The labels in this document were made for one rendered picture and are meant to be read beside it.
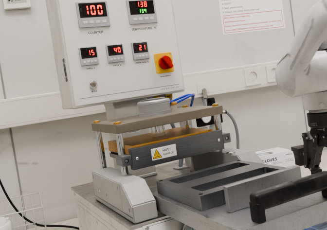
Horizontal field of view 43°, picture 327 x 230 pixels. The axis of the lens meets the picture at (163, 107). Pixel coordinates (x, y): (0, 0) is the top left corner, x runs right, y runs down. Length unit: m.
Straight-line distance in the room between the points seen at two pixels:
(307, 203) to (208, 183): 0.18
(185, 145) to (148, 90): 0.27
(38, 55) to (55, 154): 0.36
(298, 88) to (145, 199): 0.43
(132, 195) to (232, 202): 0.22
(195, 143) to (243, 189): 0.30
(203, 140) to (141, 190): 0.21
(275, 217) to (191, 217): 0.14
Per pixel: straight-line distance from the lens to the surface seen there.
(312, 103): 1.10
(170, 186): 0.76
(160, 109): 0.96
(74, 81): 1.07
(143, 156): 0.88
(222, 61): 1.71
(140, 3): 1.15
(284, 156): 1.60
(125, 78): 1.11
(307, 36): 0.90
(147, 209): 0.80
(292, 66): 0.95
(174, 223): 0.82
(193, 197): 0.69
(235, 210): 0.66
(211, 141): 0.95
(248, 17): 1.79
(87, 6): 1.10
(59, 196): 1.57
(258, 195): 0.59
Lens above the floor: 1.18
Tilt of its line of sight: 3 degrees down
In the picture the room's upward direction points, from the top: 8 degrees counter-clockwise
